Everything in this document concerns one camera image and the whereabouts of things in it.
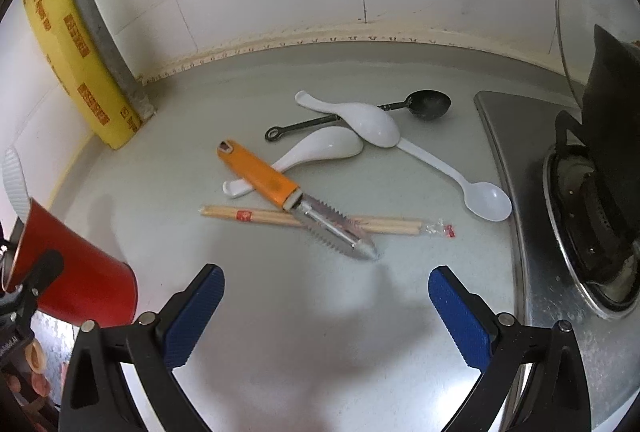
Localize steel gas stove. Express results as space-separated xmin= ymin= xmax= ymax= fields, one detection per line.
xmin=474 ymin=90 xmax=640 ymax=432

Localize small black spoon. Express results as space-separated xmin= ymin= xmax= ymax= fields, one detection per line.
xmin=264 ymin=90 xmax=453 ymax=144

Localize plain white ceramic spoon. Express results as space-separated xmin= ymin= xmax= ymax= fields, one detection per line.
xmin=222 ymin=127 xmax=365 ymax=199

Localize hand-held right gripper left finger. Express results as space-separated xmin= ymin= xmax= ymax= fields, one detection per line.
xmin=60 ymin=264 xmax=226 ymax=432

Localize grey vertical pipe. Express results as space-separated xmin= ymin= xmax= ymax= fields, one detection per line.
xmin=57 ymin=0 xmax=154 ymax=121

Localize orange handled peeler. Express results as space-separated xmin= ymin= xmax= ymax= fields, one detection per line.
xmin=216 ymin=139 xmax=380 ymax=262

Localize yellow plastic wrap roll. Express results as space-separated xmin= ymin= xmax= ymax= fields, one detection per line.
xmin=20 ymin=0 xmax=147 ymax=151

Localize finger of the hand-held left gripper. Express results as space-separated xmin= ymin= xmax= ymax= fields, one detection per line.
xmin=19 ymin=251 xmax=65 ymax=313

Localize wooden chopsticks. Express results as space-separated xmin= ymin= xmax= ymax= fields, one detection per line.
xmin=199 ymin=204 xmax=459 ymax=241

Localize white dotted rice paddle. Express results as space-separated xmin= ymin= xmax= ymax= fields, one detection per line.
xmin=2 ymin=148 xmax=32 ymax=221

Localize white plastic spoon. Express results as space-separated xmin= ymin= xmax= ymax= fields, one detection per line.
xmin=397 ymin=137 xmax=514 ymax=223

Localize black cooking pot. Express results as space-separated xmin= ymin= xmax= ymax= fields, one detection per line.
xmin=582 ymin=24 xmax=640 ymax=177

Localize white ceramic spoon blue print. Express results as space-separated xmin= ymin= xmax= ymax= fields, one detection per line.
xmin=294 ymin=90 xmax=401 ymax=149

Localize red cylindrical canister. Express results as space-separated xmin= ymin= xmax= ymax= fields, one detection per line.
xmin=2 ymin=197 xmax=139 ymax=328

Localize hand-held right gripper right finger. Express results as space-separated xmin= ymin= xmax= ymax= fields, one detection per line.
xmin=428 ymin=266 xmax=592 ymax=432

